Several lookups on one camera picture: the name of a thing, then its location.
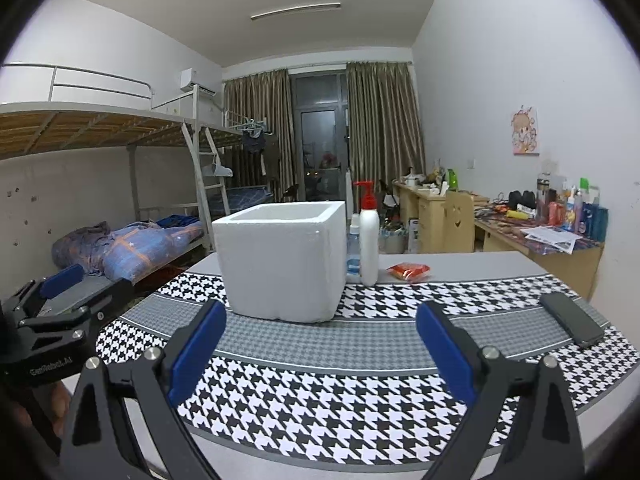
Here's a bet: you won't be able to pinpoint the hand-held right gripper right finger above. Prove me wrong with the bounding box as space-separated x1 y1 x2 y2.
415 300 586 480

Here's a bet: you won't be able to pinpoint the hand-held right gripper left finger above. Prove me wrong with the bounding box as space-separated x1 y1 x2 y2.
60 299 228 480

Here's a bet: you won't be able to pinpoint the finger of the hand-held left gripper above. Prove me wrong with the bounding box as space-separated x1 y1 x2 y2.
0 263 86 321
17 278 135 341

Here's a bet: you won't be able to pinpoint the white foam box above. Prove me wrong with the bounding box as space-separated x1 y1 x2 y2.
212 201 347 324

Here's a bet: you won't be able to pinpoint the person's left hand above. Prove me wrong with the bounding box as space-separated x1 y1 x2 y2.
48 382 72 440

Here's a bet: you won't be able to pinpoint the blue plaid quilt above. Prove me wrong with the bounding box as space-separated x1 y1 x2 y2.
51 215 206 283

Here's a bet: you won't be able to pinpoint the red snack packet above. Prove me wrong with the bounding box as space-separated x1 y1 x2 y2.
386 262 431 282

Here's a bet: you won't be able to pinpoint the houndstooth table mat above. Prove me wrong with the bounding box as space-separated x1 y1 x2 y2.
95 268 640 466

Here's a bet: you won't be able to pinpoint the grey bucket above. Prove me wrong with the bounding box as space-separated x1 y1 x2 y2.
379 227 407 254

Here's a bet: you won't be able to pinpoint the wooden chair with smiley cutout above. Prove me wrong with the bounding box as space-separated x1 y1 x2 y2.
442 190 476 253

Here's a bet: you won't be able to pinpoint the white pump bottle red pump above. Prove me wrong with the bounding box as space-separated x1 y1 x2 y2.
352 180 381 287

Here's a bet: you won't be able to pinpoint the black smartphone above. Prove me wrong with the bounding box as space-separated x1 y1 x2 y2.
539 291 606 348

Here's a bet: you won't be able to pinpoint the clear spray bottle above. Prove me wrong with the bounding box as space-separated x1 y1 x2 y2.
346 213 362 283

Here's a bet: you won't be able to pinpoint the light wooden desk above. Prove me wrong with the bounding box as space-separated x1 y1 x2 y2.
472 212 606 301
392 180 491 253

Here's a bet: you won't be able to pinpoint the printed desk mat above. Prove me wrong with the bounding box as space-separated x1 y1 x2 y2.
475 205 603 256

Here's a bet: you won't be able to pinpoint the white paper leaflet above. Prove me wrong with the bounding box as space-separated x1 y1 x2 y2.
520 226 578 253

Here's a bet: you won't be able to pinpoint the white metal bunk bed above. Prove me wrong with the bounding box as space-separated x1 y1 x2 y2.
192 105 281 216
0 62 236 281

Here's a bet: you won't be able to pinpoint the blue checked bed sheet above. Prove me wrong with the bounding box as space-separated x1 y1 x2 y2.
207 185 273 211

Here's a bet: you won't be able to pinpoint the pile of small desk items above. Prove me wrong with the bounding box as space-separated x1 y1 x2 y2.
400 167 451 196

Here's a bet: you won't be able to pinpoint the row of toiletry bottles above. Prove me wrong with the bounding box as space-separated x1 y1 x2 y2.
536 172 610 238

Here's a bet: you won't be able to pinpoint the dark hanging clothes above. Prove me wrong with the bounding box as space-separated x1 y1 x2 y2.
241 127 281 181

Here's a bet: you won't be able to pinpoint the brown curtain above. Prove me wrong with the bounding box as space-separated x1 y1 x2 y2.
222 70 296 203
346 61 426 186

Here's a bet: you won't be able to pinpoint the white air conditioner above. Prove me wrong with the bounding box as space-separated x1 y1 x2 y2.
180 67 218 97

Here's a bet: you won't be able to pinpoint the glass balcony door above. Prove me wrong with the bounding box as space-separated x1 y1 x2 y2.
291 72 349 202

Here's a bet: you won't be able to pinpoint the ceiling tube light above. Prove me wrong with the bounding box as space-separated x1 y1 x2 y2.
250 2 342 21

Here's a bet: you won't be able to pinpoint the cartoon wall poster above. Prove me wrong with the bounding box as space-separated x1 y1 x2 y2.
511 106 541 156

